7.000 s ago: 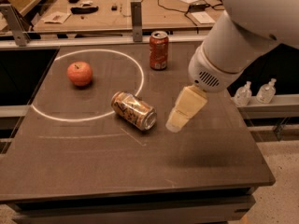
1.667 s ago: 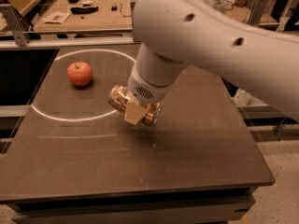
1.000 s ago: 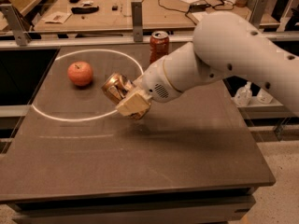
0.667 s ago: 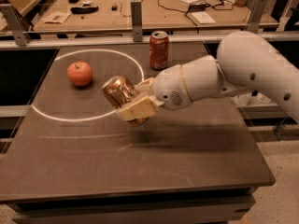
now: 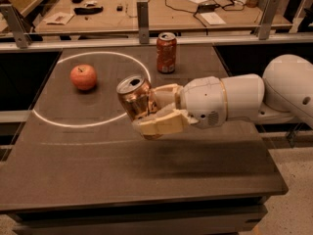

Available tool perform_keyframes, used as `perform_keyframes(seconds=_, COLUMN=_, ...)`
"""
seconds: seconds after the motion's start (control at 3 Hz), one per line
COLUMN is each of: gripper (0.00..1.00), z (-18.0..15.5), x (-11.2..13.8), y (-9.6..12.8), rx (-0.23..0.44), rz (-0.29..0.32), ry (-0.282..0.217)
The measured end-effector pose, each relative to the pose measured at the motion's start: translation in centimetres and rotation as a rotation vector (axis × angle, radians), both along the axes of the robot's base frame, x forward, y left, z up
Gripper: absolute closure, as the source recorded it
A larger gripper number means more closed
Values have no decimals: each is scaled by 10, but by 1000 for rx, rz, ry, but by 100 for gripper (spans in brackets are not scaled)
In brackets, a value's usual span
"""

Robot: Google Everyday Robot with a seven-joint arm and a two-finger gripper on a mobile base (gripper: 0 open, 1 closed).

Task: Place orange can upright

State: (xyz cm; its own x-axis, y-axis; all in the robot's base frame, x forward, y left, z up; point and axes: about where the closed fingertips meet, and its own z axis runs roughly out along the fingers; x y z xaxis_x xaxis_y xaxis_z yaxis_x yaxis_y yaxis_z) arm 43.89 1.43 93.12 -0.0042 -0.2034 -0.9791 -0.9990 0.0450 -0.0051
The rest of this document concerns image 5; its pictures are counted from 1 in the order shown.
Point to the right metal bracket post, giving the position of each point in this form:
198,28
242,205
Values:
267,18

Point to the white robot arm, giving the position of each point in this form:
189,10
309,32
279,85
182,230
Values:
283,93

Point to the white paper sheet left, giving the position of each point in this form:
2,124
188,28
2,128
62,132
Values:
59,18

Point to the red soda can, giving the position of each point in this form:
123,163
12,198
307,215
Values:
166,44

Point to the wooden background table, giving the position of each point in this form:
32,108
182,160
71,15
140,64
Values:
164,15

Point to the metal bracket post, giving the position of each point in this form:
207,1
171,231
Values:
267,18
18,27
143,22

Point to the white paper card right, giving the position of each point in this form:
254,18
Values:
212,18

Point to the red apple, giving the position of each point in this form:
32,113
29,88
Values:
83,77

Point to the black flat device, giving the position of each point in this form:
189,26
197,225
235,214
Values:
88,11

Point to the orange patterned soda can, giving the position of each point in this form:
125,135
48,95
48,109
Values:
136,97

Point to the middle metal bracket post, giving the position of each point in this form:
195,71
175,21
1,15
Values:
143,22

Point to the left metal bracket post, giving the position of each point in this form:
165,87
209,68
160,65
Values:
18,27

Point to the small black box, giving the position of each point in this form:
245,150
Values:
119,8

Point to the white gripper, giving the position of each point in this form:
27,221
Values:
202,100

